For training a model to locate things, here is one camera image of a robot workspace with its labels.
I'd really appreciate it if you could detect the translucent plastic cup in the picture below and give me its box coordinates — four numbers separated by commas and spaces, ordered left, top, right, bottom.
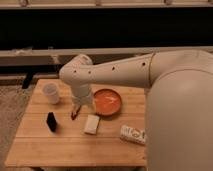
42, 83, 60, 104

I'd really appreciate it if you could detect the black eraser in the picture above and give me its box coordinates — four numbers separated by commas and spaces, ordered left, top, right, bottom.
46, 112, 57, 132

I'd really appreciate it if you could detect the white sponge block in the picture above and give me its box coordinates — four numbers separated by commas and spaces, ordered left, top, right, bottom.
84, 115, 100, 135

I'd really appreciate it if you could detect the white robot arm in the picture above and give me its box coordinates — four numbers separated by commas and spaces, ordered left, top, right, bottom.
59, 50, 213, 171

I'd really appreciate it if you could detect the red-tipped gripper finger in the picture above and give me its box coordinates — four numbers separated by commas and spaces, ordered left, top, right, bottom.
71, 106, 81, 120

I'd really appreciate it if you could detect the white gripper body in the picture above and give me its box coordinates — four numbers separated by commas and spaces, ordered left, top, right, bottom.
71, 84, 93, 107

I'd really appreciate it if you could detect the orange plate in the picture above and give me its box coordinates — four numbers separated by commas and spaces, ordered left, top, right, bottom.
94, 89, 122, 116

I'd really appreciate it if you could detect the white snack package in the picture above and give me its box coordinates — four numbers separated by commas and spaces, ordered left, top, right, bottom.
120, 125, 146, 145

